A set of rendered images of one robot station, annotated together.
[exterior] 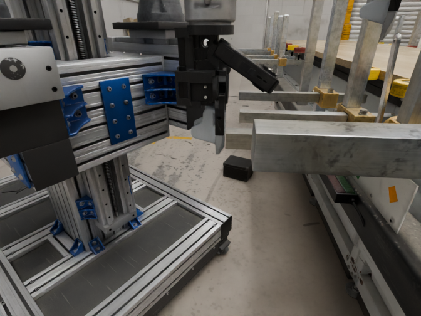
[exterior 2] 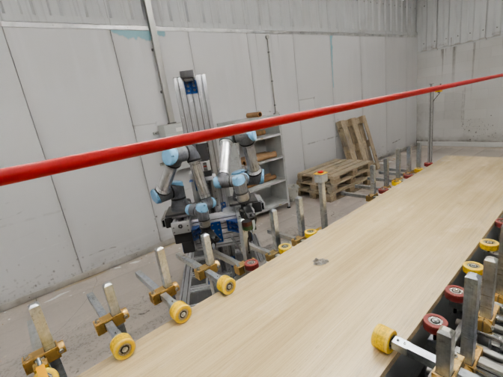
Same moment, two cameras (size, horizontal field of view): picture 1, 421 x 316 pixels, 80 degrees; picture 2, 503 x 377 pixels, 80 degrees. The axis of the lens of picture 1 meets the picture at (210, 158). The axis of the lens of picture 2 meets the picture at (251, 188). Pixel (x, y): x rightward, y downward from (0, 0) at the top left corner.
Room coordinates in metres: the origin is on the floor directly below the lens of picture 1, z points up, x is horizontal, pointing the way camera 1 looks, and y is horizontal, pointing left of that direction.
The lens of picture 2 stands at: (-0.64, -1.57, 1.76)
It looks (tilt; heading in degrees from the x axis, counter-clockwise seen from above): 16 degrees down; 46
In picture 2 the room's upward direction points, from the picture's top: 8 degrees counter-clockwise
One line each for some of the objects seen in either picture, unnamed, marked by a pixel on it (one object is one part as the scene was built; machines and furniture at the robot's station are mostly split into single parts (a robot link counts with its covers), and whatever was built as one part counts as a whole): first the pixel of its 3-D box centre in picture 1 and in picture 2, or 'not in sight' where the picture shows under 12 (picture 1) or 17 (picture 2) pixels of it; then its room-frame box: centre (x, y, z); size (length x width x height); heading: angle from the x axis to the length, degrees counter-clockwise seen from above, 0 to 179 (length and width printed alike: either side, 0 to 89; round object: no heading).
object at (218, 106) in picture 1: (219, 108); not in sight; (0.40, -0.01, 0.91); 0.05 x 0.02 x 0.09; 175
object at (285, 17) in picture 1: (281, 53); (373, 190); (1.93, -0.50, 0.86); 0.04 x 0.04 x 0.48; 85
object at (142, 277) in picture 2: not in sight; (156, 289); (-0.10, -0.26, 0.95); 0.50 x 0.04 x 0.04; 85
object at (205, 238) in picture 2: not in sight; (212, 274); (0.18, -0.34, 0.91); 0.04 x 0.04 x 0.48; 85
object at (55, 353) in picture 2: not in sight; (45, 355); (-0.59, -0.26, 0.95); 0.14 x 0.06 x 0.05; 175
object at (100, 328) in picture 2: not in sight; (111, 320); (-0.34, -0.29, 0.95); 0.14 x 0.06 x 0.05; 175
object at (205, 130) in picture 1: (207, 133); not in sight; (0.41, 0.01, 0.86); 0.06 x 0.03 x 0.09; 85
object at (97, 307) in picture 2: not in sight; (103, 316); (-0.35, -0.23, 0.95); 0.50 x 0.04 x 0.04; 85
